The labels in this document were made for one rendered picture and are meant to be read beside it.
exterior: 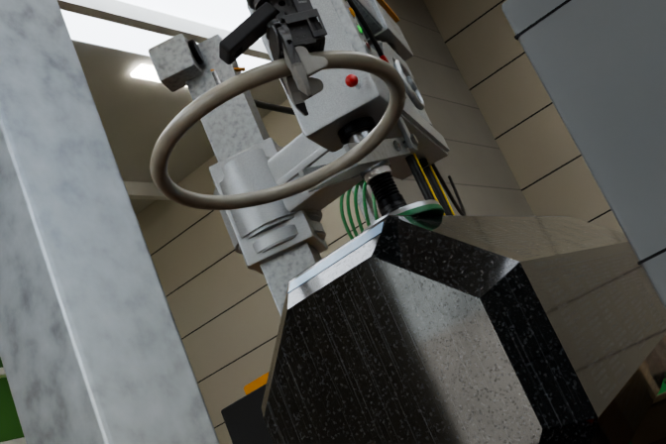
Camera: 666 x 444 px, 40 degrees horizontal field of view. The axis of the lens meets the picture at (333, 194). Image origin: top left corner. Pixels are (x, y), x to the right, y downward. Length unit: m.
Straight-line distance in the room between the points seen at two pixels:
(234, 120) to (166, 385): 2.85
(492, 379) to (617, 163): 0.71
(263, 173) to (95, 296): 2.67
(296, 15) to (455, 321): 0.74
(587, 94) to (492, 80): 6.63
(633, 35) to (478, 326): 0.77
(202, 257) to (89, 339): 9.13
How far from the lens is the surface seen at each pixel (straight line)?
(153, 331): 0.59
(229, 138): 3.38
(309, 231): 3.17
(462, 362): 1.89
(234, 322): 9.43
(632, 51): 1.30
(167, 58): 3.48
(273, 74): 1.46
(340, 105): 2.25
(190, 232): 9.80
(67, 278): 0.57
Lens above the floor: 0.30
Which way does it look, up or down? 17 degrees up
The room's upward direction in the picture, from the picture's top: 24 degrees counter-clockwise
